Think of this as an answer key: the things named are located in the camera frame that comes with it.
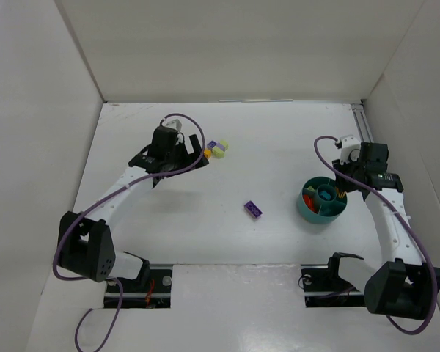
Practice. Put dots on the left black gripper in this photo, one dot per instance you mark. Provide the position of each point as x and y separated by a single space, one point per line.
190 155

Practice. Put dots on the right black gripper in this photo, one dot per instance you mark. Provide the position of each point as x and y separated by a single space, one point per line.
347 175

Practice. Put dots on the orange yellow cube lego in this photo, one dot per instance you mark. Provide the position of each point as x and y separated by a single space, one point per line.
207 153

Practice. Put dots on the teal lego brick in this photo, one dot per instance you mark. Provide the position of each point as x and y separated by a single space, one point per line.
326 194

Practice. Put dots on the orange dish lego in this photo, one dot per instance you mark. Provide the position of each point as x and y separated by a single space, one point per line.
309 203

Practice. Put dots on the purple long lego brick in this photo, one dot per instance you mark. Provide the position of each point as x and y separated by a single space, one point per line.
253 210

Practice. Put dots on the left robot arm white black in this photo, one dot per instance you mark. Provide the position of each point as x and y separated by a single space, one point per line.
85 243

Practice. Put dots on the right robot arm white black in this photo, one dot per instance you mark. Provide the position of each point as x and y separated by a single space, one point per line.
405 286

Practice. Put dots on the small purple lego brick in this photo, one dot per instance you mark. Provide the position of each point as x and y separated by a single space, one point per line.
211 145

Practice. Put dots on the light green rounded lego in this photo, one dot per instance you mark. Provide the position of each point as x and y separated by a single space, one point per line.
218 152

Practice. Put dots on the light green small lego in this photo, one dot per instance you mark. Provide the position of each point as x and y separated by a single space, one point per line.
224 144

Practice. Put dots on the teal round divided container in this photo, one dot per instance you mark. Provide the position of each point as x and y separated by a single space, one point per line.
327 211

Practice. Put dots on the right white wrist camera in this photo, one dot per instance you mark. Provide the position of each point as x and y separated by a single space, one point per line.
349 147

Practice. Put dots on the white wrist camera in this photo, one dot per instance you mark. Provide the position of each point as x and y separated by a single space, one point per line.
171 122
349 147

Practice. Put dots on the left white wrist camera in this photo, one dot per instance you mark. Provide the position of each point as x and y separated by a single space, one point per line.
171 122

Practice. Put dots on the aluminium rail right side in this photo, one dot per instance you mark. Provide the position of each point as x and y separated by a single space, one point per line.
361 122

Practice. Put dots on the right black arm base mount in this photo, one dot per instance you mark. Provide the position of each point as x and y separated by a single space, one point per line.
323 288

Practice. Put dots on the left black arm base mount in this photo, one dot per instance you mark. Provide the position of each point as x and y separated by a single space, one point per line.
152 292

